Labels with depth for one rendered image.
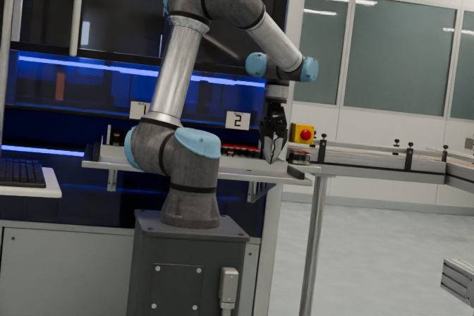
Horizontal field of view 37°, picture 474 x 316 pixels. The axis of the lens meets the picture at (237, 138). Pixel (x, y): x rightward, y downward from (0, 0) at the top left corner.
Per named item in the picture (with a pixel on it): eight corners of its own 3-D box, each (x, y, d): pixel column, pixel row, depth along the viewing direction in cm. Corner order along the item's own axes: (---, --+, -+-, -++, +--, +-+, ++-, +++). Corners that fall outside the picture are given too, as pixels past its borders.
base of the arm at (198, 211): (224, 231, 171) (228, 190, 170) (163, 226, 168) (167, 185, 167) (213, 218, 186) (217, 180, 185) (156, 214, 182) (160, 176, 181)
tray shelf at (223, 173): (86, 149, 250) (87, 143, 250) (276, 166, 263) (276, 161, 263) (81, 166, 203) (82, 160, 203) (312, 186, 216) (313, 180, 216)
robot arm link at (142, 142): (156, 173, 173) (211, -33, 180) (113, 163, 182) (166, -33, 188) (185, 182, 183) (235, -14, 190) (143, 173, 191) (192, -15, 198)
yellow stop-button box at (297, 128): (288, 141, 262) (290, 122, 261) (307, 143, 263) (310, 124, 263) (294, 143, 255) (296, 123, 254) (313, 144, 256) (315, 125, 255)
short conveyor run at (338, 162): (278, 171, 265) (283, 129, 264) (269, 165, 280) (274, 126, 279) (446, 185, 278) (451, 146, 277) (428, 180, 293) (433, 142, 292)
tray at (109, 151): (101, 144, 251) (101, 135, 251) (173, 151, 256) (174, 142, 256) (99, 156, 218) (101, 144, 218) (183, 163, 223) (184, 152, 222)
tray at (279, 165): (194, 153, 257) (195, 144, 257) (263, 159, 262) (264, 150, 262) (208, 166, 224) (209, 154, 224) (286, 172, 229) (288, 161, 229)
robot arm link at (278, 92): (291, 87, 224) (266, 84, 223) (290, 101, 225) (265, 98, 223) (286, 87, 232) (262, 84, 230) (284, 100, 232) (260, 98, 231)
